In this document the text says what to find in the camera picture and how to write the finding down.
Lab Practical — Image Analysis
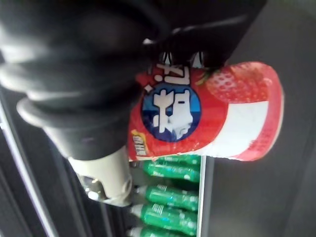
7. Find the red strawberry gum canister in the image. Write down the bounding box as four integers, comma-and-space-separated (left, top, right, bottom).
127, 61, 284, 162

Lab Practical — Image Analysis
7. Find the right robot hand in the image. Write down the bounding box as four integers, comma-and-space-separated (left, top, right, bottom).
0, 0, 267, 207

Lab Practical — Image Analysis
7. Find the green plastic soda bottle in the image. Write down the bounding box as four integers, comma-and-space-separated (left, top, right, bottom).
143, 161, 200, 183
134, 185, 198, 212
156, 155, 201, 165
130, 203, 198, 236
127, 227, 191, 237

